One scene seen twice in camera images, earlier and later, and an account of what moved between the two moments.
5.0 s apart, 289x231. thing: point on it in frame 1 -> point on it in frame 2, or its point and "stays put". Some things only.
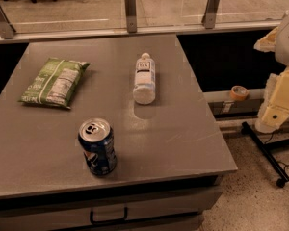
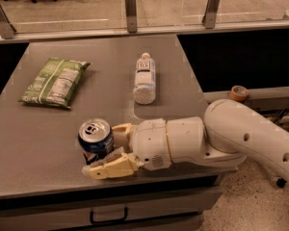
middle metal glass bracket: x=130 y=10 stays put
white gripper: x=288 y=42 -> x=149 y=142
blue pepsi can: x=96 y=137 stays put
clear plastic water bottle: x=144 y=88 stays put
